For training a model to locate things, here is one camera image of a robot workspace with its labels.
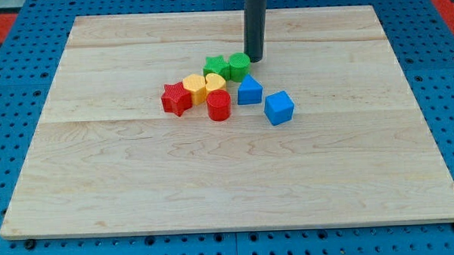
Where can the blue triangle block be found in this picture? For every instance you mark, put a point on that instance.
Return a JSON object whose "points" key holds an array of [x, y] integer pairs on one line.
{"points": [[250, 91]]}

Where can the red star block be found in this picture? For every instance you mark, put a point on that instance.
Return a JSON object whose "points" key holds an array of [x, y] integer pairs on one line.
{"points": [[176, 99]]}

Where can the blue cube block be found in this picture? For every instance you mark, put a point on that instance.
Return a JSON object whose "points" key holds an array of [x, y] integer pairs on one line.
{"points": [[279, 108]]}

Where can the light wooden board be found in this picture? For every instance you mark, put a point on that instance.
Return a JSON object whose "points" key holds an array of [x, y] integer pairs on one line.
{"points": [[106, 160]]}

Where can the red cylinder block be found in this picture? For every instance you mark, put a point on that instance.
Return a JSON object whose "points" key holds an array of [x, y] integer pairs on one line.
{"points": [[219, 105]]}

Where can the green star block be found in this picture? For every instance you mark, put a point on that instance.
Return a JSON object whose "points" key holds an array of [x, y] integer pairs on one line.
{"points": [[217, 65]]}

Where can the green cylinder block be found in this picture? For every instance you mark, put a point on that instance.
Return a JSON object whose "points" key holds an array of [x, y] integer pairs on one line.
{"points": [[239, 66]]}

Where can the yellow heart block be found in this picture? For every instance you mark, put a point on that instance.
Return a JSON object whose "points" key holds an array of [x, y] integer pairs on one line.
{"points": [[214, 82]]}

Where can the yellow pentagon block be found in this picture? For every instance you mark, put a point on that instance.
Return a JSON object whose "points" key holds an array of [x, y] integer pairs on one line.
{"points": [[196, 85]]}

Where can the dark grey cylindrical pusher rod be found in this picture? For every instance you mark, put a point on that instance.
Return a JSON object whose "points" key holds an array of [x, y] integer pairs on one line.
{"points": [[254, 28]]}

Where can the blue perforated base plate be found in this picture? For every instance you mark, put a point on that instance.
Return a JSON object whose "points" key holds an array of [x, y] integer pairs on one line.
{"points": [[421, 33]]}

